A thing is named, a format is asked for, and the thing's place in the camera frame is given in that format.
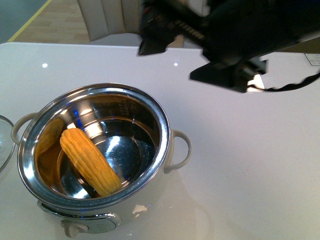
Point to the yellow corn cob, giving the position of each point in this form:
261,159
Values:
89,162

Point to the glass pot lid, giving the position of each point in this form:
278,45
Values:
7,146

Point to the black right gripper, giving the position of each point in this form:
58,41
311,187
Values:
231,34

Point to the beige chair left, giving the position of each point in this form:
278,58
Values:
112,22

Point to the steel pot with beige handles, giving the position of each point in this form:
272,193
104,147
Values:
131,130

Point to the table label sticker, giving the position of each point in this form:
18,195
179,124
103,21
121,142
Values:
313,58

